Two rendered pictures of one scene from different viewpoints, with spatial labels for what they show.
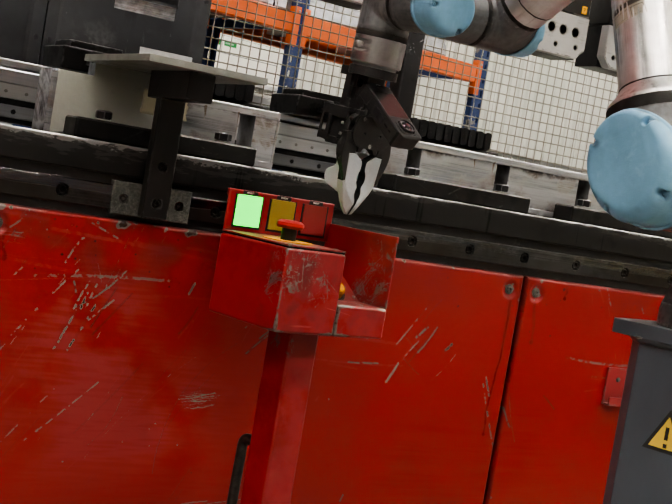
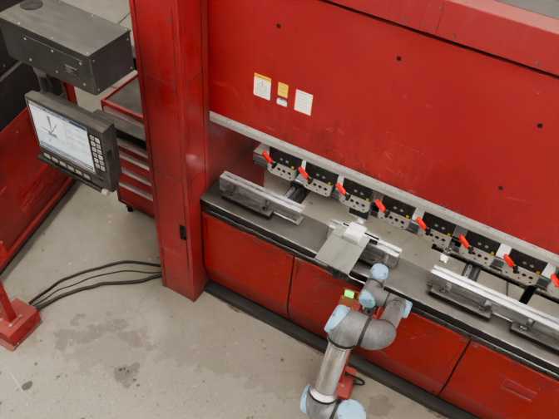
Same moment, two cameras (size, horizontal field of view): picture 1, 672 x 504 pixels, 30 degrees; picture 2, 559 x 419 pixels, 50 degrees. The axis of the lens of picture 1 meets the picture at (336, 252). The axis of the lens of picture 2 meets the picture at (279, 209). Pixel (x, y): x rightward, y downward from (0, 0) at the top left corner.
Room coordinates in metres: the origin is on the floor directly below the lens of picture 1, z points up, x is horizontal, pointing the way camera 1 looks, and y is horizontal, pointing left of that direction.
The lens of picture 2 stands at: (0.50, -1.13, 3.23)
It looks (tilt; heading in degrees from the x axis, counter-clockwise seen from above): 46 degrees down; 56
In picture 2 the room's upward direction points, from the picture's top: 6 degrees clockwise
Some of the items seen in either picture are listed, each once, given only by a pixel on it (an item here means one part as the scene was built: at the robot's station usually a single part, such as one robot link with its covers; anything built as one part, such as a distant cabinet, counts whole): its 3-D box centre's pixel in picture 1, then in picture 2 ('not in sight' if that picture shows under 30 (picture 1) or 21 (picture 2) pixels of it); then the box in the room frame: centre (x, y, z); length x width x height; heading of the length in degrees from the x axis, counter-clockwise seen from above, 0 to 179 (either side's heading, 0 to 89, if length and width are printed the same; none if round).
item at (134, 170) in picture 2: not in sight; (163, 155); (1.49, 1.82, 0.50); 0.50 x 0.50 x 1.00; 31
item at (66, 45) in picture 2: not in sight; (80, 106); (0.91, 1.18, 1.53); 0.51 x 0.25 x 0.85; 119
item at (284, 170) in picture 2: not in sight; (285, 160); (1.74, 0.72, 1.26); 0.15 x 0.09 x 0.17; 121
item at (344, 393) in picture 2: not in sight; (334, 387); (1.78, 0.02, 0.06); 0.25 x 0.20 x 0.12; 41
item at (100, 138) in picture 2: not in sight; (78, 138); (0.85, 1.10, 1.42); 0.45 x 0.12 x 0.36; 119
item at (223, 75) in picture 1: (172, 69); (343, 248); (1.84, 0.28, 1.00); 0.26 x 0.18 x 0.01; 31
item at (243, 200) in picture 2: not in sight; (247, 204); (1.61, 0.84, 0.89); 0.30 x 0.05 x 0.03; 121
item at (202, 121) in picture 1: (160, 120); (362, 243); (1.99, 0.31, 0.92); 0.39 x 0.06 x 0.10; 121
